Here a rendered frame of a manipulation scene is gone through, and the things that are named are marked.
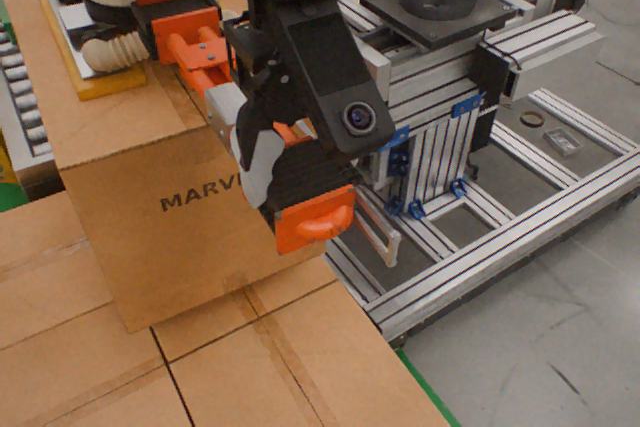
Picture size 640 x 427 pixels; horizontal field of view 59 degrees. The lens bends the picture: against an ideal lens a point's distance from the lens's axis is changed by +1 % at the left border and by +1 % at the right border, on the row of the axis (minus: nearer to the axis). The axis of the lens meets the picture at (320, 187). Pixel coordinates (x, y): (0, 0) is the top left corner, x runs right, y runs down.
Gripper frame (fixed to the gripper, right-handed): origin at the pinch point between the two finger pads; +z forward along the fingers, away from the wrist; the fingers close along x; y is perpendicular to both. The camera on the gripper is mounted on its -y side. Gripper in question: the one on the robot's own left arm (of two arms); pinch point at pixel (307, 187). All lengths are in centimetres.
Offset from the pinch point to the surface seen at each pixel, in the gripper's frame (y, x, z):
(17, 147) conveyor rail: 105, 33, 62
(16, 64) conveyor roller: 160, 29, 70
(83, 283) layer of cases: 56, 28, 67
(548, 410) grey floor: -3, -72, 121
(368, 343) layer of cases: 14, -20, 66
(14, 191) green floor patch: 161, 49, 122
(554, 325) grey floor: 16, -94, 122
